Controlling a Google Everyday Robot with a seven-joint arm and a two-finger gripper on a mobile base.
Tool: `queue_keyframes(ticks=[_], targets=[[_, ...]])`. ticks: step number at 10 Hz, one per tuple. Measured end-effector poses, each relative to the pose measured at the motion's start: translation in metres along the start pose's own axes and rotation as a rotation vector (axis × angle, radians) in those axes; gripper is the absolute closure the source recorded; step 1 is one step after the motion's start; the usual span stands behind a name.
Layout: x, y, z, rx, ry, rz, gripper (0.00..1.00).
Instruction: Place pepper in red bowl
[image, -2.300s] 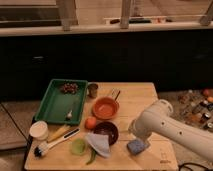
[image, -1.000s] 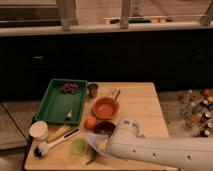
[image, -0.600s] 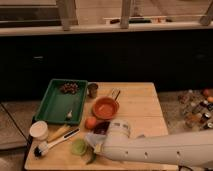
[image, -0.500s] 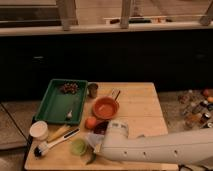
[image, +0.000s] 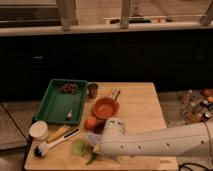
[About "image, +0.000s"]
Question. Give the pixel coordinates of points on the white dish brush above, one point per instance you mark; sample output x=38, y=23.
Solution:
x=42, y=149

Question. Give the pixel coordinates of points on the green plastic tray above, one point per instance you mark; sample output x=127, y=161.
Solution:
x=55, y=105

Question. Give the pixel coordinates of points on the small metal cup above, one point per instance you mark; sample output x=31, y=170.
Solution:
x=93, y=90

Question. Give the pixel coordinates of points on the garlic bulb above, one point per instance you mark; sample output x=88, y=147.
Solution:
x=69, y=115

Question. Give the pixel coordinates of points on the green pepper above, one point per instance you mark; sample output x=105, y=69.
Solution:
x=92, y=158

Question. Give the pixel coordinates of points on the yellow corn cob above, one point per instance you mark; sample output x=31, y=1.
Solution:
x=62, y=130

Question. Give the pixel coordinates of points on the orange tomato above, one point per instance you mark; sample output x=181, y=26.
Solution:
x=90, y=122

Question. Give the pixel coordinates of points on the spice bottle with dark cap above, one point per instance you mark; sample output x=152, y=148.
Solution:
x=205, y=117

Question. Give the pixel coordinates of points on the bunch of dark grapes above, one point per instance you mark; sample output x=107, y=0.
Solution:
x=69, y=88

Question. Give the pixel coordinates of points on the orange pan with handle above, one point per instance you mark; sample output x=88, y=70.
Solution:
x=107, y=106

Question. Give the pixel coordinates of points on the white cup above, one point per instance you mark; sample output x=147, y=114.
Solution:
x=39, y=130

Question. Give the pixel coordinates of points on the dark red bowl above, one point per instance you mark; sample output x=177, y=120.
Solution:
x=99, y=128

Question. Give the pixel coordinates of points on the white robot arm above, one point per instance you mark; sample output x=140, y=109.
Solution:
x=193, y=140

